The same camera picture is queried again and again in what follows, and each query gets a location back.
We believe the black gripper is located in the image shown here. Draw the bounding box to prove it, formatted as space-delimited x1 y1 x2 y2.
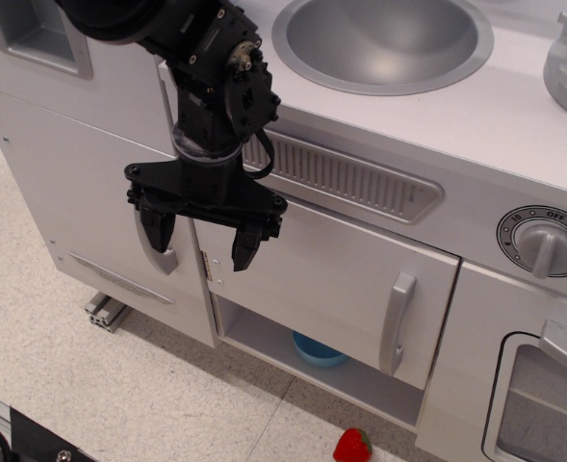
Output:
124 156 287 271

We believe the white cabinet door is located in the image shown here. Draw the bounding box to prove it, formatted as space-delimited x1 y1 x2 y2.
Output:
195 203 459 389

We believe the silver cabinet door handle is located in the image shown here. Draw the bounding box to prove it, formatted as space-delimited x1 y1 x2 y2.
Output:
378 272 417 376

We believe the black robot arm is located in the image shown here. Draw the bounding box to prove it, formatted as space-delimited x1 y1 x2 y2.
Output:
62 1 287 271

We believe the silver fridge emblem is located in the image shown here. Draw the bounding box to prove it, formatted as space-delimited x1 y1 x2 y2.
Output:
68 252 175 305

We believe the blue bowl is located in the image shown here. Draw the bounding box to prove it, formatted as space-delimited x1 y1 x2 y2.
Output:
292 331 348 369

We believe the silver vent grille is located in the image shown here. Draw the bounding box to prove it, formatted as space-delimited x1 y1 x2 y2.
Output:
267 131 445 223

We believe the white toy kitchen unit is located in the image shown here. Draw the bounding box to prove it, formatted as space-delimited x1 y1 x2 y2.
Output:
0 1 567 461

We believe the silver sink bowl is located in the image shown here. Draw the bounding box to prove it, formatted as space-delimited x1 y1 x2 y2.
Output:
272 1 494 96

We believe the red toy strawberry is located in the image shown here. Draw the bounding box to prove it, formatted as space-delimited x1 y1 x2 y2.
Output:
333 428 373 462

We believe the grey timer knob dial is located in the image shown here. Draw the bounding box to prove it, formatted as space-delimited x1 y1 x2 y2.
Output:
497 205 567 279

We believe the silver fridge door handle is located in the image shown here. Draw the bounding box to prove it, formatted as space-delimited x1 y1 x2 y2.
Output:
134 210 178 275

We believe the aluminium extrusion rail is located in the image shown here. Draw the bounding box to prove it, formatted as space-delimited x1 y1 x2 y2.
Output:
85 293 132 333

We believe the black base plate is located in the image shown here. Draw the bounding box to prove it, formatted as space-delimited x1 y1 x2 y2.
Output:
10 407 95 462

